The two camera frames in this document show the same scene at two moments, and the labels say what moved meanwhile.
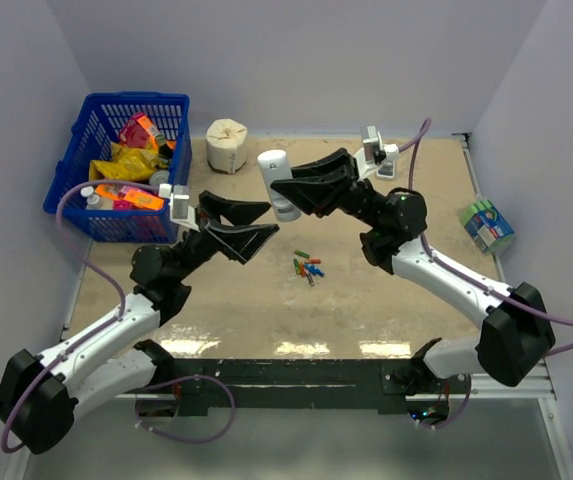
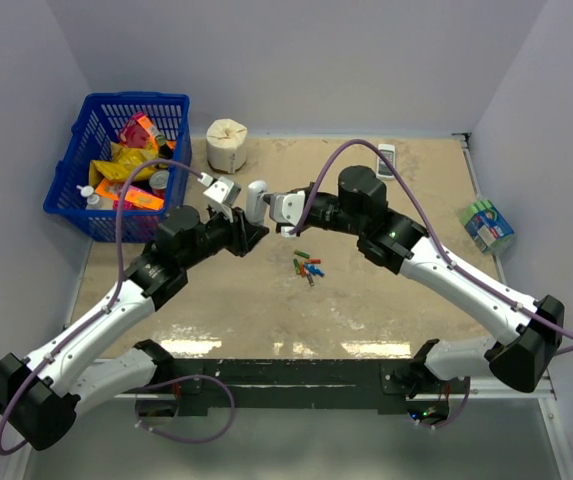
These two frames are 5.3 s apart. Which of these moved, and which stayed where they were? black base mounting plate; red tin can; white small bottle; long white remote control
Moved: long white remote control
Stayed: red tin can; black base mounting plate; white small bottle
